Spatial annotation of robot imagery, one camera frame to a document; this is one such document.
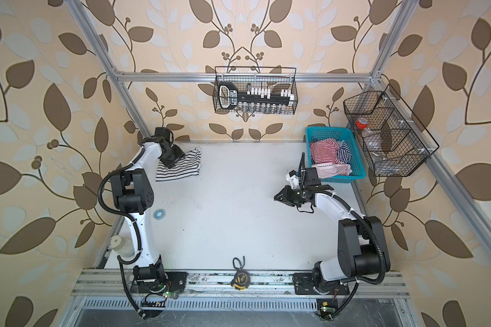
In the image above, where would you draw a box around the right circuit board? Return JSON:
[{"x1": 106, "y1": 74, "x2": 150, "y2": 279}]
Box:
[{"x1": 316, "y1": 299, "x2": 338, "y2": 320}]

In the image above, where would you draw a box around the red capped plastic bottle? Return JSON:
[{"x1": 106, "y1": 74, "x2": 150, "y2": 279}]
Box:
[{"x1": 355, "y1": 117, "x2": 383, "y2": 151}]

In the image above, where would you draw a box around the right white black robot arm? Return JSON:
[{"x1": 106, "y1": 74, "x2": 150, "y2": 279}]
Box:
[{"x1": 274, "y1": 166, "x2": 391, "y2": 295}]

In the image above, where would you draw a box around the red white striped tank top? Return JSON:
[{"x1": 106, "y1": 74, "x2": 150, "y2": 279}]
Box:
[{"x1": 310, "y1": 138, "x2": 340, "y2": 164}]

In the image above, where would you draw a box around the teal plastic basket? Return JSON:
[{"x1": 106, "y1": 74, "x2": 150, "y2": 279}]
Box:
[{"x1": 305, "y1": 126, "x2": 366, "y2": 183}]

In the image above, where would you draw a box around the back black wire basket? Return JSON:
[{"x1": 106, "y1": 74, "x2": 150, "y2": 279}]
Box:
[{"x1": 212, "y1": 65, "x2": 299, "y2": 115}]

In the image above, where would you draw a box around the black wire basket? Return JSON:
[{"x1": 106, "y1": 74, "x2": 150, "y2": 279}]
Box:
[
  {"x1": 212, "y1": 65, "x2": 299, "y2": 115},
  {"x1": 343, "y1": 85, "x2": 439, "y2": 177}
]

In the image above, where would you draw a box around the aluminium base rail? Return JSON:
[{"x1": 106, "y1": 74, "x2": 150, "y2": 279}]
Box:
[{"x1": 70, "y1": 269, "x2": 410, "y2": 298}]

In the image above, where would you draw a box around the yellow black tape measure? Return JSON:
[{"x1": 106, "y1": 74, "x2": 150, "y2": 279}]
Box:
[{"x1": 230, "y1": 256, "x2": 251, "y2": 290}]

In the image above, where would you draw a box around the aluminium frame back bar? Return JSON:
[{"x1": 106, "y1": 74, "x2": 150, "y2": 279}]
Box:
[{"x1": 115, "y1": 71, "x2": 373, "y2": 83}]

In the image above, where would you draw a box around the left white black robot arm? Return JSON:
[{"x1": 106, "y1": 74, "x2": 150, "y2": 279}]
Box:
[{"x1": 98, "y1": 128, "x2": 188, "y2": 294}]

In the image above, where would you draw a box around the navy striped tank top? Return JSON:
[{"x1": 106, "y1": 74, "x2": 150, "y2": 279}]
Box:
[{"x1": 337, "y1": 141, "x2": 352, "y2": 164}]

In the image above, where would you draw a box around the black white tool set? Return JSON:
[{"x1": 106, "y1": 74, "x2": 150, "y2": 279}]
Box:
[{"x1": 214, "y1": 82, "x2": 297, "y2": 113}]

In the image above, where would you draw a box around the right black wire basket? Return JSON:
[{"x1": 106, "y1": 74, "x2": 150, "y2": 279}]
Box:
[{"x1": 343, "y1": 85, "x2": 439, "y2": 177}]

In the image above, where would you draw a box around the black white striped tank top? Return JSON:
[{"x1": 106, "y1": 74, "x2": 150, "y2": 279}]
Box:
[{"x1": 155, "y1": 147, "x2": 202, "y2": 182}]

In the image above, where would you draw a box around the round sticker on table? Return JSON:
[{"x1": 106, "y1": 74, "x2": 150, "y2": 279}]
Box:
[{"x1": 153, "y1": 209, "x2": 166, "y2": 220}]

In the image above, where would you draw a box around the pink white tank top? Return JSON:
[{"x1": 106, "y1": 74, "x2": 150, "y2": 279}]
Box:
[{"x1": 312, "y1": 163, "x2": 352, "y2": 179}]

